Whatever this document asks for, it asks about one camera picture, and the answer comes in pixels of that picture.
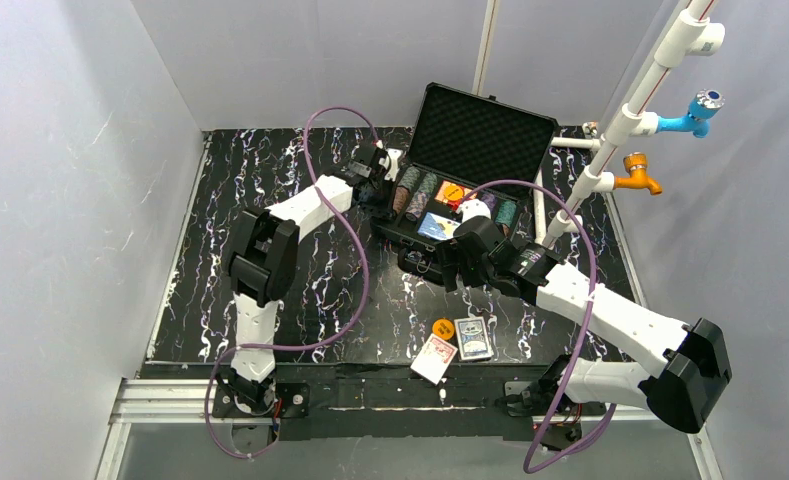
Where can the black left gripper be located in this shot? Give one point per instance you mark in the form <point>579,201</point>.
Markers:
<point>373,192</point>

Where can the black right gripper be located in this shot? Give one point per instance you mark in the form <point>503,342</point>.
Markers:
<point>452,254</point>

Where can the dark green chip stack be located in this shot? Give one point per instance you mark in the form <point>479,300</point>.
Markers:
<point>409,179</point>

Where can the orange dealer button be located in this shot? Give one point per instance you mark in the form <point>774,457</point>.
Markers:
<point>444,329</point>

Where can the blue playing card deck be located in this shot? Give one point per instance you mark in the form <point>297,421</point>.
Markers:
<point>473,339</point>

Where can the black poker set case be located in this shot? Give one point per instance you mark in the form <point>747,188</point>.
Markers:
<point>473,141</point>

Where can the red playing card deck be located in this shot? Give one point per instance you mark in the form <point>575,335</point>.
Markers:
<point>433,359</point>

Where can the brown poker chip stack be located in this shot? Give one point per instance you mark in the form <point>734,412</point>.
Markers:
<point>401,196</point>

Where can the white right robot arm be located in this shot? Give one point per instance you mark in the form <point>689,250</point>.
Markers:
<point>677,371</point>

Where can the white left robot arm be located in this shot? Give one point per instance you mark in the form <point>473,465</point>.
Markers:
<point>261,265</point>

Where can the green chip stack in case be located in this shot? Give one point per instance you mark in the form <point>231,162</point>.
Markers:
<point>506,214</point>

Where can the blue card deck in case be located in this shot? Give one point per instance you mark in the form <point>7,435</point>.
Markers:
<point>437,227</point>

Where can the purple chip stack in case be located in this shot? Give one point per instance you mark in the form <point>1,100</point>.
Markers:
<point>489,199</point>

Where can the grey chip stack in case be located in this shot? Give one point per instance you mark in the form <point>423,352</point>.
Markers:
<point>420,198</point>

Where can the orange plastic tap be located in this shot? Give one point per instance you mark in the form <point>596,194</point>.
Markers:
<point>637,178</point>

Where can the blue plastic tap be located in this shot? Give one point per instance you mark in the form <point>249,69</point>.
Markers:
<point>704,106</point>

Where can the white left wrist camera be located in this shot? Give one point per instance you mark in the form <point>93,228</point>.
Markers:
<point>391,162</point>

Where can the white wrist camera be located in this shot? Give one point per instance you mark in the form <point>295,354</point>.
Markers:
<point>473,208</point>
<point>391,162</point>

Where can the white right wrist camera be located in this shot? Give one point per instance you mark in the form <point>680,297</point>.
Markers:
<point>473,208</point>

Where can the white pvc pipe frame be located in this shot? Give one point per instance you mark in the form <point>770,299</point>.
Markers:
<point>688,32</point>

